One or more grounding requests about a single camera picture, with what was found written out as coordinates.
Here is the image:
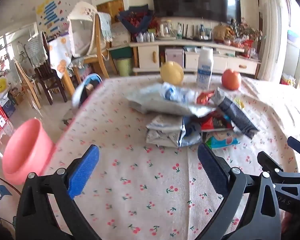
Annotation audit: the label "golden gift basket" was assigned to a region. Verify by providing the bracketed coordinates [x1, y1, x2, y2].
[212, 24, 228, 43]

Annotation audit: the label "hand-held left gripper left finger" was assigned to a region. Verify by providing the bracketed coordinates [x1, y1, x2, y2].
[15, 144, 100, 240]

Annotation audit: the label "pink storage box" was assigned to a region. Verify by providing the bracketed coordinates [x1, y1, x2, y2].
[165, 47, 184, 68]

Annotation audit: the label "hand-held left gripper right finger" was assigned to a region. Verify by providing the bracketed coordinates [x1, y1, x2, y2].
[195, 142, 282, 240]

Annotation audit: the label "white plastic bottle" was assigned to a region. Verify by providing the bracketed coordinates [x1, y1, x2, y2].
[196, 48, 214, 90]

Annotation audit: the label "white wipes packet blue feather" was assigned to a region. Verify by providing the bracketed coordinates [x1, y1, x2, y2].
[145, 115, 185, 147]

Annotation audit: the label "white cardboard box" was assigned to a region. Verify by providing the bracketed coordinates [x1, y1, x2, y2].
[111, 22, 132, 47]

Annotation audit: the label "pink plastic bucket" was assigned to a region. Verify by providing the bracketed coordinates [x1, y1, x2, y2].
[2, 118, 56, 186]

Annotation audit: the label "dark green box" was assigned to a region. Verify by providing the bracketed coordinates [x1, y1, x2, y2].
[109, 46, 133, 60]

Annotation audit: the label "dark wooden chair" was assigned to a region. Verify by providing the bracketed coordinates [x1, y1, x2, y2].
[35, 31, 68, 105]

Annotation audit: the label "dark blue wrapped bouquet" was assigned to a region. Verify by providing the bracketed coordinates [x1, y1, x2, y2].
[117, 9, 155, 34]

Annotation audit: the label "blue green snack packet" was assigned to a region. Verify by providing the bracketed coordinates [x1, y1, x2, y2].
[205, 130, 241, 150]

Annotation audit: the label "glass electric kettle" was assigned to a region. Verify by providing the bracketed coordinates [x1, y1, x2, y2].
[159, 21, 173, 38]

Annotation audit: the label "cherry print tablecloth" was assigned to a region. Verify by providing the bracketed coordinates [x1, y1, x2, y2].
[40, 74, 300, 240]

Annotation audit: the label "colourful wall stickers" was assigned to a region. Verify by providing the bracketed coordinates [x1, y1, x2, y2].
[36, 0, 68, 34]

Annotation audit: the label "green waste bin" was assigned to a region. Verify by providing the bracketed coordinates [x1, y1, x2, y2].
[114, 58, 133, 77]

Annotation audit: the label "wooden dining table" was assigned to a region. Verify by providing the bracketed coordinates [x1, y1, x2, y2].
[61, 70, 75, 97]

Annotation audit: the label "chair with cartoon cushion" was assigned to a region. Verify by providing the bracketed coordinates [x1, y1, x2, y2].
[72, 73, 103, 108]

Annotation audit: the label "light wooden chair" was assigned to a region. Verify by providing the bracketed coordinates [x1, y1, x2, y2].
[14, 57, 42, 110]
[76, 12, 113, 79]

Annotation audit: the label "orange print tablecloth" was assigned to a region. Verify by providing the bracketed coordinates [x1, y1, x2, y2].
[49, 36, 74, 77]

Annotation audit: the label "cartoon print cushion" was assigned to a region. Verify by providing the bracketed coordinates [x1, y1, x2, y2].
[0, 176, 22, 240]

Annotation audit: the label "red apple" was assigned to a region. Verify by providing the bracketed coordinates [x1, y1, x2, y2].
[221, 69, 242, 91]

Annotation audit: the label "cluster of small jars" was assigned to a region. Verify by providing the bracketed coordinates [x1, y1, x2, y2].
[136, 31, 157, 43]

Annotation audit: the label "yellow pomelo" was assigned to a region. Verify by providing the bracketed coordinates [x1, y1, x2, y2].
[160, 61, 184, 85]

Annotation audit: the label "white television cabinet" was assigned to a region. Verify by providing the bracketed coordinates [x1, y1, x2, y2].
[129, 40, 262, 77]

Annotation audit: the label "black flat television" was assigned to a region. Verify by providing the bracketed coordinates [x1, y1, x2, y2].
[151, 0, 241, 25]

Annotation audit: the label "dried flower arrangement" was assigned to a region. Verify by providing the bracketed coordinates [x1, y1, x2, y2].
[230, 17, 263, 43]

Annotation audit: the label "red foil snack wrapper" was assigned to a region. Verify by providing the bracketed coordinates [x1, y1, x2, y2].
[196, 91, 216, 105]

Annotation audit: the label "dark blue snack packet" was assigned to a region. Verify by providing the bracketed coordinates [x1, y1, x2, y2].
[214, 88, 259, 139]

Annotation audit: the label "white lace dust cover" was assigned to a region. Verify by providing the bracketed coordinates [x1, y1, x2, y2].
[67, 1, 99, 58]

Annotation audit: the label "red and black snack wrapper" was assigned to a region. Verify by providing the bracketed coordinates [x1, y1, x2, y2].
[200, 110, 234, 132]

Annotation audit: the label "white covered floor air conditioner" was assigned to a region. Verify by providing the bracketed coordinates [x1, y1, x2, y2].
[259, 0, 288, 79]

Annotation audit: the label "light blue knitted cloth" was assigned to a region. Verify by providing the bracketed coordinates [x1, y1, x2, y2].
[99, 12, 113, 42]

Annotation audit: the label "grey knitted cloth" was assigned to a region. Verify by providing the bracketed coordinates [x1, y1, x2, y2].
[24, 36, 49, 67]

